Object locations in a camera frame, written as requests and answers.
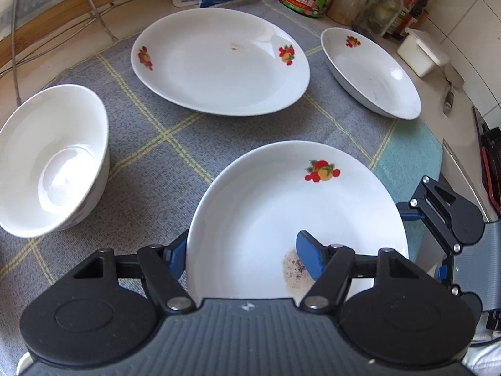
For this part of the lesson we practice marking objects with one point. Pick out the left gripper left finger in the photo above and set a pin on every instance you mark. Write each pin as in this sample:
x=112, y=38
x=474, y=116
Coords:
x=162, y=267

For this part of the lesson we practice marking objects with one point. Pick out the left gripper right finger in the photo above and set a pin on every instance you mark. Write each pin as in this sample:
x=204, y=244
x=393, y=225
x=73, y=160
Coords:
x=331, y=270

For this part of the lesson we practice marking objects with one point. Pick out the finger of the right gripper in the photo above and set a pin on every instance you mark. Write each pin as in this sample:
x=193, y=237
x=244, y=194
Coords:
x=432, y=203
x=442, y=274

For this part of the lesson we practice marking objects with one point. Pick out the stained white fruit plate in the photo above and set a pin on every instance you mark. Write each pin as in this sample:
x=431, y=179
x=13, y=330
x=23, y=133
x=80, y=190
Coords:
x=242, y=239

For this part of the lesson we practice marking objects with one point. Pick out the white bowl purple flowers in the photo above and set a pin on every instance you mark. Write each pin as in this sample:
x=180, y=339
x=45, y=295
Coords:
x=55, y=161

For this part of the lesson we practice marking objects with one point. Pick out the white fruit plate back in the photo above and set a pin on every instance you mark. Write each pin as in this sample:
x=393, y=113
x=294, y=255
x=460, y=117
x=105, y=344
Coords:
x=222, y=62

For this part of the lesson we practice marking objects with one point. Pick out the small metal spatula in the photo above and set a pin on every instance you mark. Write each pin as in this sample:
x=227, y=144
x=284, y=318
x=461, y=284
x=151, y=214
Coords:
x=455, y=82

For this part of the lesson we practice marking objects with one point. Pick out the white plastic container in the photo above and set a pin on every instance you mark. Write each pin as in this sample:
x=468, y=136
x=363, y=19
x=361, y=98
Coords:
x=422, y=53

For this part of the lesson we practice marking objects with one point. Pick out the grey teal checked towel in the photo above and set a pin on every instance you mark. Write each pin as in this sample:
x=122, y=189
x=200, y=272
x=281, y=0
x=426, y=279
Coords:
x=164, y=157

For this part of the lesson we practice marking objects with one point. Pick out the clear glass oil bottle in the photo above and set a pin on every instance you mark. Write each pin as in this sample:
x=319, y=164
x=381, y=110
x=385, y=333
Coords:
x=375, y=17

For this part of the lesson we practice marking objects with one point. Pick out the red label sauce bottle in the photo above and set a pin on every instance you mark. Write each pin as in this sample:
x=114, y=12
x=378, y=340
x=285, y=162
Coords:
x=413, y=13

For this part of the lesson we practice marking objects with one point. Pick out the yellow lid spice jar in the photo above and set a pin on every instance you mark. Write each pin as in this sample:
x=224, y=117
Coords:
x=344, y=11

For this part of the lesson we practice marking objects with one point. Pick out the bamboo cutting board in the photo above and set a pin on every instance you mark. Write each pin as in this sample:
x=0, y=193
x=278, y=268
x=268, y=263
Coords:
x=39, y=11

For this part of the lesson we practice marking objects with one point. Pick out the wire board rack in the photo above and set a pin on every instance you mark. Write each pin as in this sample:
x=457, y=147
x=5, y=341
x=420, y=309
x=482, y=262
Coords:
x=11, y=32

